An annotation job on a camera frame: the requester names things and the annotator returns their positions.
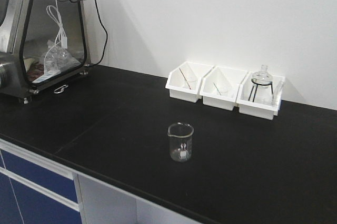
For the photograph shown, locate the clear glass beaker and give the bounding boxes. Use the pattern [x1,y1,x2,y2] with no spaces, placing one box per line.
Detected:
[167,122,194,162]

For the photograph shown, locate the left white storage bin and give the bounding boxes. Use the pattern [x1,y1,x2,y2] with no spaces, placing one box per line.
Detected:
[165,62,214,103]

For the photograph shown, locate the white storage bin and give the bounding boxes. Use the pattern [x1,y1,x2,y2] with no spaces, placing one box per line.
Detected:
[200,66,248,111]
[236,72,286,120]
[165,62,214,103]

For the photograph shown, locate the red stirring rod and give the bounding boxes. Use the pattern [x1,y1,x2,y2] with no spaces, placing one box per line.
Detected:
[179,67,192,90]

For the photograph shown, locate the small beaker left bin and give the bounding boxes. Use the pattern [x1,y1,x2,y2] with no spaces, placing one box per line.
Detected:
[183,78,197,90]

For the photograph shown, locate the small beaker bin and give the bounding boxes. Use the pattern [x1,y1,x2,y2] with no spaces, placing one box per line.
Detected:
[219,88,232,97]
[183,78,197,90]

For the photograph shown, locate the middle white storage bin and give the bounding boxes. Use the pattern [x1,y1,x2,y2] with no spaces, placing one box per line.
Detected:
[200,66,248,111]

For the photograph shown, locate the small beaker middle bin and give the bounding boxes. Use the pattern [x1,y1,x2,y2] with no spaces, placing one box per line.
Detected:
[219,88,232,97]

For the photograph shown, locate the black tripod stand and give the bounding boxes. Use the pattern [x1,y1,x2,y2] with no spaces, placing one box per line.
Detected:
[248,78,273,102]

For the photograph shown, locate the round bottom glass flask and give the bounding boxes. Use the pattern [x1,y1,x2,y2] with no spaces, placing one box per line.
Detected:
[252,65,273,86]

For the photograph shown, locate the right white storage bin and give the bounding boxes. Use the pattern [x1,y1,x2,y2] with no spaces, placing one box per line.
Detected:
[236,72,286,120]

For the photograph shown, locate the clear plastic bag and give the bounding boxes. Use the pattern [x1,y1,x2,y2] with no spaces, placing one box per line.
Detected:
[39,40,81,74]

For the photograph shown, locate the stainless steel glove box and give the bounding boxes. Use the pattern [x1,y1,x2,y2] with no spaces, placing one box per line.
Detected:
[1,0,90,103]

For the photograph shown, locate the blue cabinet drawer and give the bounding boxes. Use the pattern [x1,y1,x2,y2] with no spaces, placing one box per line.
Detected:
[1,150,82,223]

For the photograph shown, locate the metal latch handle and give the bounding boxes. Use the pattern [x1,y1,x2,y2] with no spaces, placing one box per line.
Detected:
[54,84,68,94]

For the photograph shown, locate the white cabinet frame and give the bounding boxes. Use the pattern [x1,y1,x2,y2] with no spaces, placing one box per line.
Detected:
[0,138,211,224]

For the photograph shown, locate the white cable inside chamber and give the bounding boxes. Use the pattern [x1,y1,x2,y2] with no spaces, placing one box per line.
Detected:
[46,0,68,49]

